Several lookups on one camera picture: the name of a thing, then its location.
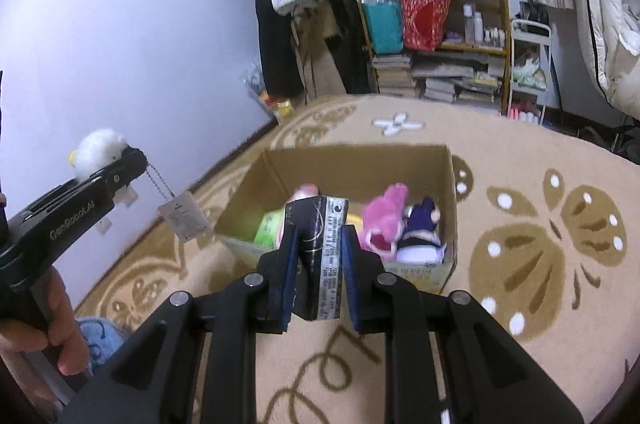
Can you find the beige hanging garment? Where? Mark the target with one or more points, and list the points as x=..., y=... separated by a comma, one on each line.
x=315, y=53

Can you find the white duvet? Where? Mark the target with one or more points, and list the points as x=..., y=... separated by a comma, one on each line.
x=610, y=3

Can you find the blue patterned cloth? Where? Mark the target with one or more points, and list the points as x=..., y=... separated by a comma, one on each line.
x=102, y=341

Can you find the black tissue packet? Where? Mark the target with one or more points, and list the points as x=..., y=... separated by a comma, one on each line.
x=320, y=254

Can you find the green packet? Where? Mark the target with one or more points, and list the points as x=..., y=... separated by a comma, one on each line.
x=270, y=229

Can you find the person's left hand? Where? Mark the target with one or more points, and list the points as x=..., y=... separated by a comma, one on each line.
x=67, y=329

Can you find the purple haired plush doll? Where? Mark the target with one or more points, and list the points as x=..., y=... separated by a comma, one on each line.
x=422, y=216

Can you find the red patterned bag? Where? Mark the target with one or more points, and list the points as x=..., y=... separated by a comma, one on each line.
x=425, y=21

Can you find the light pink plush toy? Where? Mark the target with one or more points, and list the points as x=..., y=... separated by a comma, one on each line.
x=306, y=192

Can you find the white fluffy duck plush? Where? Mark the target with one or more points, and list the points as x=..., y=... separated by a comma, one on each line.
x=100, y=148

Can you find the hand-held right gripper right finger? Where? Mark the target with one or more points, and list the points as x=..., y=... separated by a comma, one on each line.
x=352, y=274

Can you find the beige butterfly patterned rug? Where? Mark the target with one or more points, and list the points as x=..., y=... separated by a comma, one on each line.
x=500, y=153

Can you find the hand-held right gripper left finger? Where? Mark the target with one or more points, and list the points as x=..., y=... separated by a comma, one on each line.
x=287, y=274

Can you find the clear bag of toys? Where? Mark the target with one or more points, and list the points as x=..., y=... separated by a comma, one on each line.
x=272, y=96

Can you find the tall white bottles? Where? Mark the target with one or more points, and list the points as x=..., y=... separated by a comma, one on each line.
x=472, y=26

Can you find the white metal cart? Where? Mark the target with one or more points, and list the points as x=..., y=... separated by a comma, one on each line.
x=530, y=68

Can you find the black hanging coat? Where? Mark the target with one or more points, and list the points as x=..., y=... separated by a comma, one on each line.
x=277, y=38

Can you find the yellow framed shelf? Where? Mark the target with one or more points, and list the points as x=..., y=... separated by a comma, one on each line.
x=504, y=28

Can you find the stack of books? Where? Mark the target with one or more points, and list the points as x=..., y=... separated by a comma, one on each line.
x=392, y=73

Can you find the pile of magazines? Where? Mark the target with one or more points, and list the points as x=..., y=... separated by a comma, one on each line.
x=460, y=81

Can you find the black hanging garment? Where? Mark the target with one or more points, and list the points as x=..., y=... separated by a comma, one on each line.
x=352, y=43

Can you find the hot pink plush toy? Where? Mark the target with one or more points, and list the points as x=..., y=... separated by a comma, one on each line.
x=385, y=214

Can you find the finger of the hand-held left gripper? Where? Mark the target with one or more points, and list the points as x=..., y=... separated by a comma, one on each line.
x=127, y=168

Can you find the white wall socket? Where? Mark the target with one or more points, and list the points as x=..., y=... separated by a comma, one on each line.
x=130, y=199
x=104, y=226

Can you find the brown cardboard box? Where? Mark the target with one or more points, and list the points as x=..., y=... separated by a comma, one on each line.
x=350, y=163

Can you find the row of small bottles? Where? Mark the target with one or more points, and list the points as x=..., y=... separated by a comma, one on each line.
x=494, y=37

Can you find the teal bag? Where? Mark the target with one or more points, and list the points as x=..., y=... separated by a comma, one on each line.
x=384, y=26

